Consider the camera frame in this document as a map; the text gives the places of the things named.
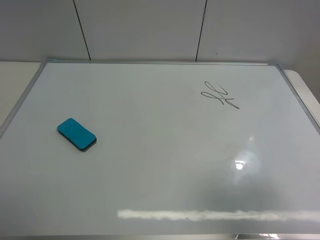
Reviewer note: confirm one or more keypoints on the teal whiteboard eraser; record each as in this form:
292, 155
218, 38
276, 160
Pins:
76, 134

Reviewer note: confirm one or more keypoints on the black marker scribble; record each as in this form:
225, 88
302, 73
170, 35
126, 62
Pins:
221, 95

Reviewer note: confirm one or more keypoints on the white whiteboard with aluminium frame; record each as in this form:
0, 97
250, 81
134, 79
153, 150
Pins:
167, 161

